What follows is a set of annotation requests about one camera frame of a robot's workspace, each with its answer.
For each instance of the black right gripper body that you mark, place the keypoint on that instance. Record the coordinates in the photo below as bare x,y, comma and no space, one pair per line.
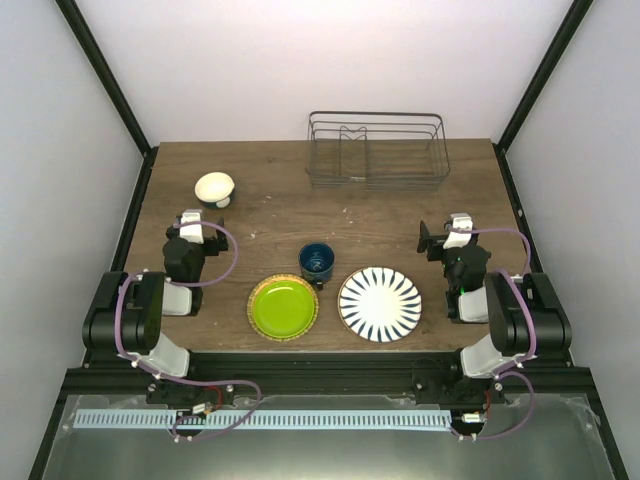
435,243

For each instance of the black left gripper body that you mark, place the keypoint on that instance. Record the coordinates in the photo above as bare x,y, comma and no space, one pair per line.
214,248

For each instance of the white and teal bowl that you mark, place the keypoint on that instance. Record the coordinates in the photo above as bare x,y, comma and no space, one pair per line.
215,190

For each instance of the dark blue mug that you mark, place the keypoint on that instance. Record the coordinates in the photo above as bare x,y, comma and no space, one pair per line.
316,261

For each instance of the lime green plate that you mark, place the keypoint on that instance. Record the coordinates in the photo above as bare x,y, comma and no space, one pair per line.
284,308

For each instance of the grey wire dish rack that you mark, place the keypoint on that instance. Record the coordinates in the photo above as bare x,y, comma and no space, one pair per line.
377,150

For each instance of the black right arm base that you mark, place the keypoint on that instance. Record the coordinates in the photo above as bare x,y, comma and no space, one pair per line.
441,382

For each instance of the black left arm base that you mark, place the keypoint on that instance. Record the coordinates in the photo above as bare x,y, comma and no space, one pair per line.
178,395

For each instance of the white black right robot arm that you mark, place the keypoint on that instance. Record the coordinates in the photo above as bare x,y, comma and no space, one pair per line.
525,317

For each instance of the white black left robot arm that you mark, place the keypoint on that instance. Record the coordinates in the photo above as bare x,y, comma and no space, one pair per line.
126,313

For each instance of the white blue striped plate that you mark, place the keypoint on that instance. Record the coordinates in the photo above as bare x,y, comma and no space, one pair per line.
379,304

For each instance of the woven yellow round placemat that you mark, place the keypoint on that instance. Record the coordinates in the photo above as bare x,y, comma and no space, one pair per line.
254,295

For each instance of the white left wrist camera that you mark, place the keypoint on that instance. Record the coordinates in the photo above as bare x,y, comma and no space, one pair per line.
190,228

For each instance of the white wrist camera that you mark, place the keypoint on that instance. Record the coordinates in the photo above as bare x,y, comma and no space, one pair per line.
459,227
190,228

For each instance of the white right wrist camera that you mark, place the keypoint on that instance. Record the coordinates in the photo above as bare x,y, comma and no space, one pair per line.
459,227

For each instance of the light blue slotted cable duct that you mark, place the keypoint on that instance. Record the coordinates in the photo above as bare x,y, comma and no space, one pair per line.
404,420

